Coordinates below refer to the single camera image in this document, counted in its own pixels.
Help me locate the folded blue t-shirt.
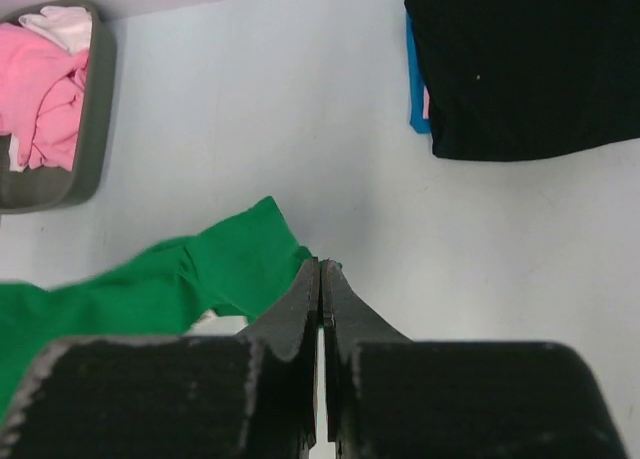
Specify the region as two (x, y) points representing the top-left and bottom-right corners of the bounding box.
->
(406, 15), (431, 134)

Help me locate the folded black t-shirt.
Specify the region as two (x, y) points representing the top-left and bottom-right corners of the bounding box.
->
(404, 0), (639, 162)

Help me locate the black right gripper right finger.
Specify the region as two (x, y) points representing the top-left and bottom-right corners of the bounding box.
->
(320, 261), (627, 458)

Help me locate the grey plastic basket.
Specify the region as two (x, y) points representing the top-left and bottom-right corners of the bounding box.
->
(1, 0), (117, 214)

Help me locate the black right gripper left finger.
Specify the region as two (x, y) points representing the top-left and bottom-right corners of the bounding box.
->
(1, 259), (320, 458)

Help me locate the folded pink t-shirt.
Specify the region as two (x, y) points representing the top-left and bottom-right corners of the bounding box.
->
(423, 86), (430, 120)

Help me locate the green t-shirt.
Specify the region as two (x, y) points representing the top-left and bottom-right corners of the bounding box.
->
(1, 196), (312, 409)

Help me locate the white t-shirt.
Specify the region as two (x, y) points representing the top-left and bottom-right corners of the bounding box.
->
(7, 5), (94, 173)

